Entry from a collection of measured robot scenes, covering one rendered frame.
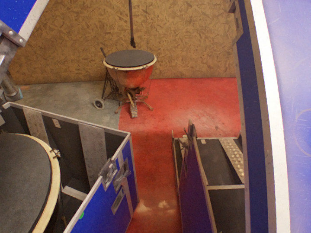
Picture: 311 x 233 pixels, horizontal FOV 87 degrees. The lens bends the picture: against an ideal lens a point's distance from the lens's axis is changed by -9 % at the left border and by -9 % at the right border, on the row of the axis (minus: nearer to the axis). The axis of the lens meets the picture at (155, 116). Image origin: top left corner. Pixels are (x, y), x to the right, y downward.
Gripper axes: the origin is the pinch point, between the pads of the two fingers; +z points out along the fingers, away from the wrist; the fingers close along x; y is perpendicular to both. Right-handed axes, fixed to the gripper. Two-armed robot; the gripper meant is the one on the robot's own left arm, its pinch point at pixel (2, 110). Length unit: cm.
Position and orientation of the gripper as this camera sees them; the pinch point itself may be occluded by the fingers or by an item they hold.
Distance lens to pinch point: 166.6
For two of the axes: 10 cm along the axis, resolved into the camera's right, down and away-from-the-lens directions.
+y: -3.2, 7.1, -6.3
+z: 0.6, 6.8, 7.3
